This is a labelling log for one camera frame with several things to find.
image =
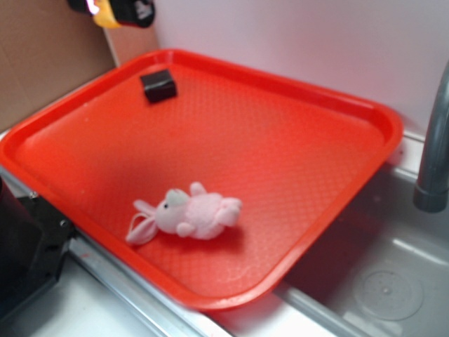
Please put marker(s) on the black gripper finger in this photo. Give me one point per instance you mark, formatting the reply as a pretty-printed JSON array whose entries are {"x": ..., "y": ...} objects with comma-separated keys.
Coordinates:
[{"x": 136, "y": 13}]

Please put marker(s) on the yellow rubber duck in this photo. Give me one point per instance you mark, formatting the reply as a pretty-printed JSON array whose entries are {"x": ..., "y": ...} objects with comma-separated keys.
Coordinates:
[{"x": 103, "y": 14}]

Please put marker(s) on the black rectangular block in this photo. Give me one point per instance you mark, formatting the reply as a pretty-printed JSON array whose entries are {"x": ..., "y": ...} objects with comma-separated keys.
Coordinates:
[{"x": 159, "y": 86}]

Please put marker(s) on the brown cardboard panel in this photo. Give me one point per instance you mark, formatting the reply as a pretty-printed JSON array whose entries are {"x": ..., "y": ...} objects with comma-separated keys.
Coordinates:
[{"x": 48, "y": 50}]

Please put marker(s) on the pink plush bunny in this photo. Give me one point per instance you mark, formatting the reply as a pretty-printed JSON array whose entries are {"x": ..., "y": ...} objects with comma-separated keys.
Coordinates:
[{"x": 198, "y": 215}]

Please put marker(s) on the red plastic tray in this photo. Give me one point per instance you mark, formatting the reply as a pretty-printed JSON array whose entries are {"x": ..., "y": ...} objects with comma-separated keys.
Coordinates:
[{"x": 293, "y": 153}]

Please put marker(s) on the grey faucet spout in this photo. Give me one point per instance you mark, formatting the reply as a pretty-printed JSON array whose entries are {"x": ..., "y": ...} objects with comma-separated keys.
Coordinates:
[{"x": 431, "y": 187}]

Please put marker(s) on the grey toy sink basin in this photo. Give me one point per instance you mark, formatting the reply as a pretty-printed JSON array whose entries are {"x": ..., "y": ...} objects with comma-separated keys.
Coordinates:
[{"x": 381, "y": 269}]

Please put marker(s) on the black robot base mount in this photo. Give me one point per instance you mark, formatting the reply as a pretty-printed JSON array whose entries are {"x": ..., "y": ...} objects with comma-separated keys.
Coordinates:
[{"x": 34, "y": 241}]

